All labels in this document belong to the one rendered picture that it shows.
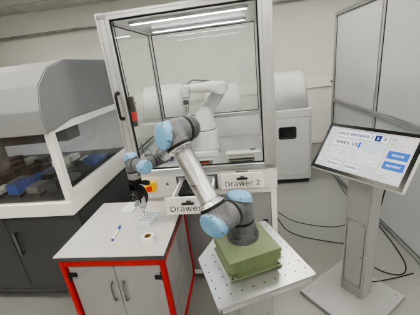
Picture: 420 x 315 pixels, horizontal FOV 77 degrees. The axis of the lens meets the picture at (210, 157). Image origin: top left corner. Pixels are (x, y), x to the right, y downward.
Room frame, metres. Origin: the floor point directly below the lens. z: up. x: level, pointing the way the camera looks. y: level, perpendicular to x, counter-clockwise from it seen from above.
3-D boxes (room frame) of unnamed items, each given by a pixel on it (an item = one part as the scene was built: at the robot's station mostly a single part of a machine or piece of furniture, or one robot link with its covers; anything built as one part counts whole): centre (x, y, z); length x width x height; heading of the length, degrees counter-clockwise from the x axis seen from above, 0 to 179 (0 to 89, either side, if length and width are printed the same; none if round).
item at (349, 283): (1.38, -0.87, 0.51); 0.50 x 0.45 x 1.02; 120
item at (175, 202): (1.38, 0.15, 0.87); 0.29 x 0.02 x 0.11; 82
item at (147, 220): (1.44, 0.43, 0.78); 0.12 x 0.08 x 0.04; 160
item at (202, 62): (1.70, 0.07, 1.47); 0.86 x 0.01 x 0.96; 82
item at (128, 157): (1.42, 0.44, 1.17); 0.09 x 0.08 x 0.11; 45
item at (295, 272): (1.03, -0.12, 0.70); 0.45 x 0.44 x 0.12; 15
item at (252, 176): (1.63, -0.20, 0.87); 0.29 x 0.02 x 0.11; 82
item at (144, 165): (1.36, 0.36, 1.16); 0.11 x 0.11 x 0.08; 45
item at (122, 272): (1.43, 0.56, 0.38); 0.62 x 0.58 x 0.76; 82
